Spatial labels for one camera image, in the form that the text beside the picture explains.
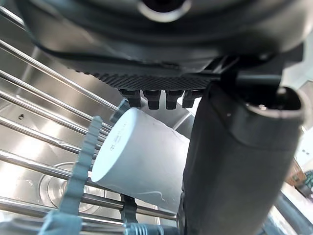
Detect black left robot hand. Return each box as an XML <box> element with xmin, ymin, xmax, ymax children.
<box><xmin>14</xmin><ymin>0</ymin><xmax>306</xmax><ymax>235</ymax></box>

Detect white paper cup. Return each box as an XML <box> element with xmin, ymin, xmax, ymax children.
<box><xmin>90</xmin><ymin>107</ymin><xmax>191</xmax><ymax>213</ymax></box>

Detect round sink drain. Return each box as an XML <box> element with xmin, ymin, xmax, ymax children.
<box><xmin>38</xmin><ymin>163</ymin><xmax>106</xmax><ymax>213</ymax></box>

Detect stainless steel sink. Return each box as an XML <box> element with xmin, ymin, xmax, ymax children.
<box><xmin>0</xmin><ymin>4</ymin><xmax>196</xmax><ymax>235</ymax></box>

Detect steel roll-up drying rack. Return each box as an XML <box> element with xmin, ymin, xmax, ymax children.
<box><xmin>0</xmin><ymin>6</ymin><xmax>181</xmax><ymax>235</ymax></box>

